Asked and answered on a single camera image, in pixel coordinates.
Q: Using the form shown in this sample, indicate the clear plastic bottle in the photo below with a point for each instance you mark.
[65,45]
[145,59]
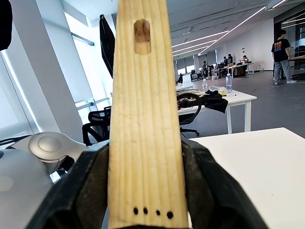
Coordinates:
[228,83]
[204,85]

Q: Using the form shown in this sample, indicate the black cloth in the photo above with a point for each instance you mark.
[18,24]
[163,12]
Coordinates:
[216,101]

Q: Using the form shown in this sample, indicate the black screen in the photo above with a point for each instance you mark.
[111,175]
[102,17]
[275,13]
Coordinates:
[106,45]

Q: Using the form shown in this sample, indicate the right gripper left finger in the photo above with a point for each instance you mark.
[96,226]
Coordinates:
[78,190]

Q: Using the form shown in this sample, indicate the black office chair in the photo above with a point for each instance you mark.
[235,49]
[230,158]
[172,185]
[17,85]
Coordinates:
[189,114]
[96,124]

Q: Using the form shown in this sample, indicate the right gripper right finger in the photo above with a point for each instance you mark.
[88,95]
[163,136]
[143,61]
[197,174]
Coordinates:
[214,190]

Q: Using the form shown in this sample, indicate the person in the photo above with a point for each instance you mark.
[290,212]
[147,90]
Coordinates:
[205,69]
[281,55]
[245,59]
[227,60]

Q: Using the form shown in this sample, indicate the robot body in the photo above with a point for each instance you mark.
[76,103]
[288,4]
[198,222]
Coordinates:
[26,171]

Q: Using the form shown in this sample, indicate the wooden bar with slot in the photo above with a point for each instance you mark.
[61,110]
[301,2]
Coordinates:
[145,131]

